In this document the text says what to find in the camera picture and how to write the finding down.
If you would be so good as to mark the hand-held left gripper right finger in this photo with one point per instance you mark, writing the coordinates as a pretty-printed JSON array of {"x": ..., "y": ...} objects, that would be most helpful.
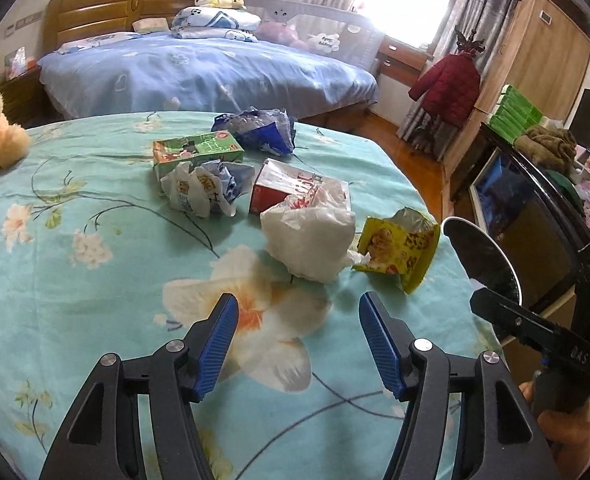
[{"x": 382, "y": 345}]

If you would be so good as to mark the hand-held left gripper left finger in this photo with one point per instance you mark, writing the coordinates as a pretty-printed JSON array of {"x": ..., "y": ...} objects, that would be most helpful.
[{"x": 217, "y": 345}]

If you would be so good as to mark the black trash can white rim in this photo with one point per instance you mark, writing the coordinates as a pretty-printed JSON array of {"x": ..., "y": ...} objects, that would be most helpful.
[{"x": 475, "y": 255}]

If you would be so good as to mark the yellow snack bag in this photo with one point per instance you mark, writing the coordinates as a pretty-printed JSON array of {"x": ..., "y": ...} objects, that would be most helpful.
[{"x": 395, "y": 250}]

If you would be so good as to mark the white plastic bag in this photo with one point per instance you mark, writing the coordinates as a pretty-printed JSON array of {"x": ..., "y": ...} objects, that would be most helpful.
[{"x": 305, "y": 240}]

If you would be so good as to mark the red drink carton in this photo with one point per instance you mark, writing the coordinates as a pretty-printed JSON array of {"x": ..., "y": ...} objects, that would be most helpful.
[{"x": 270, "y": 190}]

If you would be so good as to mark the green drink carton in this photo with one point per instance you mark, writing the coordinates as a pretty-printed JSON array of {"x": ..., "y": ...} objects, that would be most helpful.
[{"x": 200, "y": 147}]

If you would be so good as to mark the blue plastic bag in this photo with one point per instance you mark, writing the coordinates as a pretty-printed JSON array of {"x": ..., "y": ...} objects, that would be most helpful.
[{"x": 260, "y": 130}]

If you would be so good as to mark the person's right hand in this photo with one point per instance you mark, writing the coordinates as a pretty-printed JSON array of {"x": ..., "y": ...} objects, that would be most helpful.
[{"x": 567, "y": 440}]

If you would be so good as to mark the black television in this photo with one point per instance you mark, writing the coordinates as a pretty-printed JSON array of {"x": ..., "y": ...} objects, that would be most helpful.
[{"x": 540, "y": 240}]

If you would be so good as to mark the teal floral sheet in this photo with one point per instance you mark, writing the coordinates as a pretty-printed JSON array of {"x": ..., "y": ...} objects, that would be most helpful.
[{"x": 100, "y": 285}]

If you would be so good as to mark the framed picture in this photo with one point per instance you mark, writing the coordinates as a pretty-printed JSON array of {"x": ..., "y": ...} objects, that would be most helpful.
[{"x": 500, "y": 185}]

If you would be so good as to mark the crumpled white blue wrapper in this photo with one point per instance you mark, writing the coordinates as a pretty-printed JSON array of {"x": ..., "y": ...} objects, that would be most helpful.
[{"x": 195, "y": 190}]

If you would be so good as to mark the stack of green boxes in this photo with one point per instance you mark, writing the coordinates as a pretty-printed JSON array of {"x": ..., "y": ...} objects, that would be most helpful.
[{"x": 517, "y": 112}]

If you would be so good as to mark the wooden wardrobe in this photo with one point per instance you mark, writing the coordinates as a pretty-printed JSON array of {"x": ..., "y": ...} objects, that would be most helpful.
[{"x": 540, "y": 45}]

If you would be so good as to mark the red padded coat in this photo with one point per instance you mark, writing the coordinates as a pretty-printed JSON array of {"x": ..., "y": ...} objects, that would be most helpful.
[{"x": 447, "y": 90}]

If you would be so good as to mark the red jacket on rack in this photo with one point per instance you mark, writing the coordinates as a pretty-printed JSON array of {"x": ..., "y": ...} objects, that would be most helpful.
[{"x": 470, "y": 42}]

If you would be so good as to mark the blue bed sheet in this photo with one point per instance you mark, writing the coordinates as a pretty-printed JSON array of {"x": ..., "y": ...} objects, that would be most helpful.
[{"x": 175, "y": 75}]

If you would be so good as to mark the wooden desk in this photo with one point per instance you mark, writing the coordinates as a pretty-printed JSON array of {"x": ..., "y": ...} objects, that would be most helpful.
[{"x": 405, "y": 57}]

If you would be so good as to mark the pink plush toy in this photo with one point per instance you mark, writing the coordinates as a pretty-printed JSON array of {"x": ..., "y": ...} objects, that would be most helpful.
[{"x": 280, "y": 35}]

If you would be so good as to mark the wooden nightstand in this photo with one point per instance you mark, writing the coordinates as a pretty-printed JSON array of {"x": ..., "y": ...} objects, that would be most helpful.
[{"x": 17, "y": 97}]

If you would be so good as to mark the folded blue white quilt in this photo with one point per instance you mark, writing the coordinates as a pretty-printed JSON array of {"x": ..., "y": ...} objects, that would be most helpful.
[{"x": 210, "y": 22}]

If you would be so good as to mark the white printed pillow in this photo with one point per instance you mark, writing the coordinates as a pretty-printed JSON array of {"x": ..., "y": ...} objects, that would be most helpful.
[{"x": 95, "y": 42}]

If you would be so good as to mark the small white pillow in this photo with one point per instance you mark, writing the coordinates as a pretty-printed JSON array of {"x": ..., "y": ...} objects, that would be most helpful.
[{"x": 150, "y": 24}]

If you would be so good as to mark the window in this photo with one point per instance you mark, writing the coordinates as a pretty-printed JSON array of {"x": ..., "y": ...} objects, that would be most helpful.
[{"x": 410, "y": 0}]

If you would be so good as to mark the yellow plush toy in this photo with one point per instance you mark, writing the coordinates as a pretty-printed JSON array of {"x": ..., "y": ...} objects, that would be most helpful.
[{"x": 230, "y": 2}]

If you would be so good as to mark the tissue pack on nightstand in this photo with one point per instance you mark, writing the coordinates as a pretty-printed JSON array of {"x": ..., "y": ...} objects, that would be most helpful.
[{"x": 20, "y": 62}]

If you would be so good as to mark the wooden bed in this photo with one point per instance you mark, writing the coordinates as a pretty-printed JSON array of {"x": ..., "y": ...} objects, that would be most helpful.
[{"x": 90, "y": 15}]

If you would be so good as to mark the grey mesh bed rail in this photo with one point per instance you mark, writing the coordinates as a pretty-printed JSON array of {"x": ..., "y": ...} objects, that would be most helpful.
[{"x": 325, "y": 35}]

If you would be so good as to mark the wall switch panel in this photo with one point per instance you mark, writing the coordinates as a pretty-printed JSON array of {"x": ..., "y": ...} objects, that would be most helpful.
[{"x": 22, "y": 22}]

